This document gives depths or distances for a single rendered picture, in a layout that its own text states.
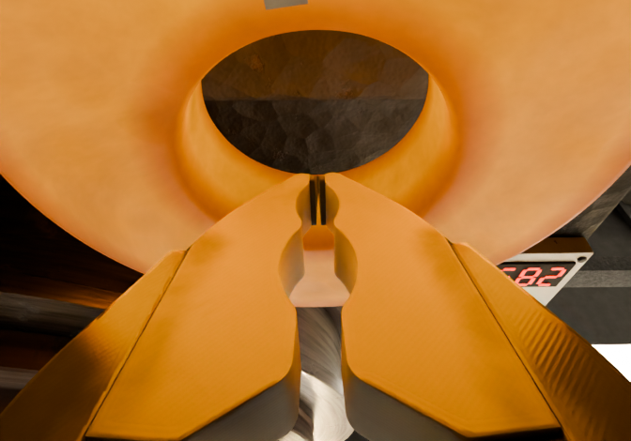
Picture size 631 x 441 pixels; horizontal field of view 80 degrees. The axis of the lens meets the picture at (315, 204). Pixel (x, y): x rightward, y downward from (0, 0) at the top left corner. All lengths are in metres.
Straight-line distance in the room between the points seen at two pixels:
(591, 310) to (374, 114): 9.11
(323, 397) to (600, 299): 9.36
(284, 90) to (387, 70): 0.05
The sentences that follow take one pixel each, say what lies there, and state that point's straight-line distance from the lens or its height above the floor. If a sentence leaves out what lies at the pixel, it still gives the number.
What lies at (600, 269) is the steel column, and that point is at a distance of 6.23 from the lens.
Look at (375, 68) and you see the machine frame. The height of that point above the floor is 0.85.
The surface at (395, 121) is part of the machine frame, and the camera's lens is 0.29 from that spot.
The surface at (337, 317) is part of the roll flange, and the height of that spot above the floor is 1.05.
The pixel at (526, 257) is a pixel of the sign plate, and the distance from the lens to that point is 0.42.
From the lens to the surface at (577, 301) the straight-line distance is 9.29.
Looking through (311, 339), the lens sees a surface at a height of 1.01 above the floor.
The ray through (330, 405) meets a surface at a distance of 0.30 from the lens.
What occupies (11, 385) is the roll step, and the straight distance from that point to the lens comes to 0.24.
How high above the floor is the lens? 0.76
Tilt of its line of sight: 48 degrees up
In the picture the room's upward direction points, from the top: 180 degrees clockwise
